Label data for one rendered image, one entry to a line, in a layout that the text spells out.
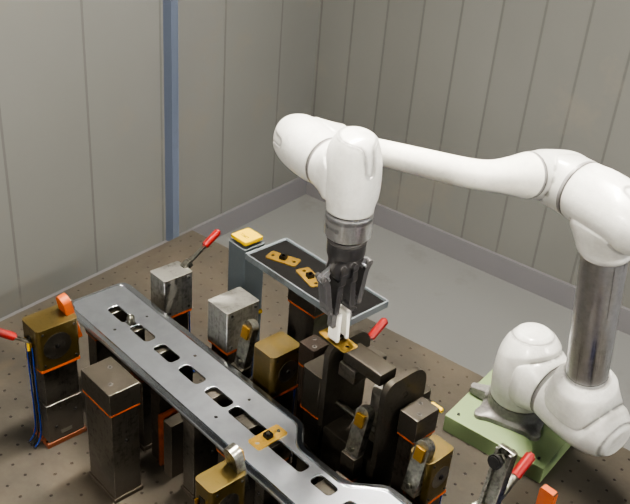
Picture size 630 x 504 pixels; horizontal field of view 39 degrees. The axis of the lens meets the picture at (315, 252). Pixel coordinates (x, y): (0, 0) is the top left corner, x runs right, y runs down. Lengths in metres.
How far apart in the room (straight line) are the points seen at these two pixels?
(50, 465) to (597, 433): 1.33
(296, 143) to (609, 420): 1.03
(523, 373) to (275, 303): 0.92
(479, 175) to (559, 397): 0.66
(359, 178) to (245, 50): 2.85
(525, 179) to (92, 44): 2.24
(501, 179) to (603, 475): 0.97
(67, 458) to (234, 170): 2.49
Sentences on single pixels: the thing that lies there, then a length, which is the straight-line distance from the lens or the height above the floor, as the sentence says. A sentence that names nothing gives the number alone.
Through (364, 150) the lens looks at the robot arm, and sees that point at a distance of 1.57.
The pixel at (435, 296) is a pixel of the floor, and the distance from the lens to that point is 4.33.
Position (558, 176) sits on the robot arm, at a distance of 1.94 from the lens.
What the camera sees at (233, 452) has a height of 1.10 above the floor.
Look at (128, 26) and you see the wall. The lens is 3.83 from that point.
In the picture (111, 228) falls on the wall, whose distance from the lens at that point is 4.10.
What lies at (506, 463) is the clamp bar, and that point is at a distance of 1.71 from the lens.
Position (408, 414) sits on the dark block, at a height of 1.12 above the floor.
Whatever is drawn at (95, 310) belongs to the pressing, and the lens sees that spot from 2.35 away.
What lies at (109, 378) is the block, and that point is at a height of 1.03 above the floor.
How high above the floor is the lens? 2.33
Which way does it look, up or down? 31 degrees down
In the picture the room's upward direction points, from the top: 5 degrees clockwise
